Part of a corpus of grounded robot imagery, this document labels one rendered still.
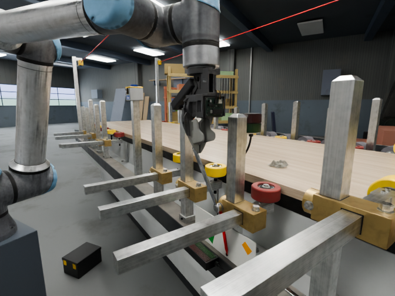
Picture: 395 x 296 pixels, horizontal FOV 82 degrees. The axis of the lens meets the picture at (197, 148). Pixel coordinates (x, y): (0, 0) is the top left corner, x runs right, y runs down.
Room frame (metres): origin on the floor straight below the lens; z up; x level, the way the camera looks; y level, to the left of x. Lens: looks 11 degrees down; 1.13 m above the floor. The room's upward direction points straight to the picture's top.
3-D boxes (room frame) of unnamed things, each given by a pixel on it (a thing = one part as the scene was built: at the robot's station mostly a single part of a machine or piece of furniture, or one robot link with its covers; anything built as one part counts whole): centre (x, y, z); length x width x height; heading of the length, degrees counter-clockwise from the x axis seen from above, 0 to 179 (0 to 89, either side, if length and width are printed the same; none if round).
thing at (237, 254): (0.60, -0.07, 0.75); 0.26 x 0.01 x 0.10; 35
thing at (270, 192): (0.60, -0.19, 0.85); 0.08 x 0.08 x 0.11
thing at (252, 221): (0.57, -0.12, 0.85); 0.13 x 0.06 x 0.05; 35
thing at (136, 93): (1.22, 0.33, 1.18); 0.07 x 0.07 x 0.08; 35
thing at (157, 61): (3.54, 0.58, 1.25); 0.09 x 0.08 x 1.10; 35
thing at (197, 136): (0.57, 0.00, 1.05); 0.06 x 0.03 x 0.09; 34
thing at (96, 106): (2.03, 0.89, 0.89); 0.03 x 0.03 x 0.48; 35
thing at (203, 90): (0.58, -0.01, 1.15); 0.09 x 0.08 x 0.12; 34
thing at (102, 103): (1.83, 0.75, 0.92); 0.03 x 0.03 x 0.48; 35
